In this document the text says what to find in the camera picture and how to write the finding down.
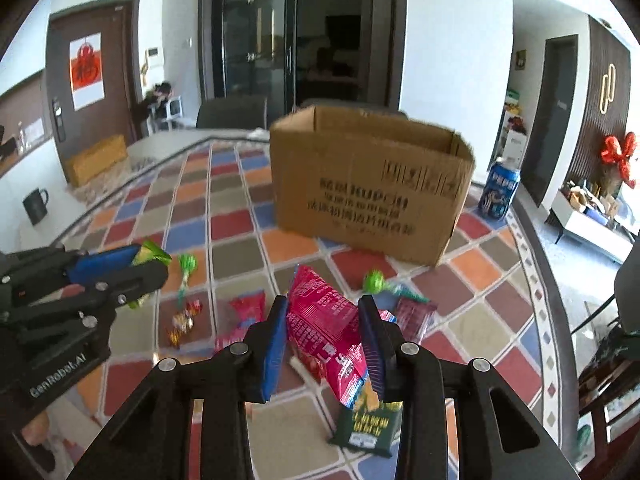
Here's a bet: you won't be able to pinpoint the dark green cracker bag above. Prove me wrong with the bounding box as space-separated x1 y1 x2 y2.
329 379 404 458

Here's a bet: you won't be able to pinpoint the brown cardboard box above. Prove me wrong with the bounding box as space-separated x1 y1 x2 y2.
269 106 475 266

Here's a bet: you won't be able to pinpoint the brown entrance door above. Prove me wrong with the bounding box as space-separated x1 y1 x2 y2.
44 0 144 182

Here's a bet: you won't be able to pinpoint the pink snack bag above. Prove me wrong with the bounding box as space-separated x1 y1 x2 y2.
286 266 370 408

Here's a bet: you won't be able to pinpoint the patterned floral placemat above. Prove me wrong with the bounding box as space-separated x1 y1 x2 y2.
67 157 157 207

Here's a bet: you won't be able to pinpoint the white low TV cabinet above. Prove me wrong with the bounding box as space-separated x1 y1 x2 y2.
549 185 639 263

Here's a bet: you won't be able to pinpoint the dark grey dining chair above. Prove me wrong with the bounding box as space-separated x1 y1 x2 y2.
195 96 267 130

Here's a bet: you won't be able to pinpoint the red balloon flower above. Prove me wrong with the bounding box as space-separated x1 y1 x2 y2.
600 132 638 188

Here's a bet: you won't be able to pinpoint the black glass sliding door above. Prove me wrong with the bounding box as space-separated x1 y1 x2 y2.
198 0 407 119

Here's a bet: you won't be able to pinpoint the red gold wrapped candies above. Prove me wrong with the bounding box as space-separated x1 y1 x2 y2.
166 300 203 349

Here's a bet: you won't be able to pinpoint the blue Pepsi can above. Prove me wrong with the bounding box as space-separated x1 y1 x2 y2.
478 157 521 221

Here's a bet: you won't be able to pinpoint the green lollipop with stick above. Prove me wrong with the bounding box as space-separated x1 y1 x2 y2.
362 269 430 304

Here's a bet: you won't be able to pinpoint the maroon striped snack pack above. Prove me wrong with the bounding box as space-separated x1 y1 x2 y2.
395 298 437 344

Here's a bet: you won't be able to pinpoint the dark chair at right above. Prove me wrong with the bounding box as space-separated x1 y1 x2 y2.
578 244 639 465

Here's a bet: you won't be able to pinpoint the small red snack packet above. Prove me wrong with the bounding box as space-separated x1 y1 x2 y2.
214 289 266 352

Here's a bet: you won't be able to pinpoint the dark interior door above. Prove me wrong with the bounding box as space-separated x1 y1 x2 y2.
521 35 578 206

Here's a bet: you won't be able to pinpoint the red white door poster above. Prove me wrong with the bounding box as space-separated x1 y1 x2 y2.
68 32 105 110

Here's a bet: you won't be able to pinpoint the yellow woven tissue box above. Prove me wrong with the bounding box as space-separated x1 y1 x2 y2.
64 136 128 188

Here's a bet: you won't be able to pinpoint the black mug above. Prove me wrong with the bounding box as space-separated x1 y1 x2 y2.
22 188 49 226

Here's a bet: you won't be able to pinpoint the small green lollipop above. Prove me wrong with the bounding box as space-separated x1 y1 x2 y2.
177 254 198 310

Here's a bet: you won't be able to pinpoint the yellow green snack bag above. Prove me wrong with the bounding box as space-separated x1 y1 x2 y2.
127 238 172 310

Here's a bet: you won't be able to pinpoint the colourful diamond pattern table mat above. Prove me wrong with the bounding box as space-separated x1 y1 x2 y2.
29 129 586 480

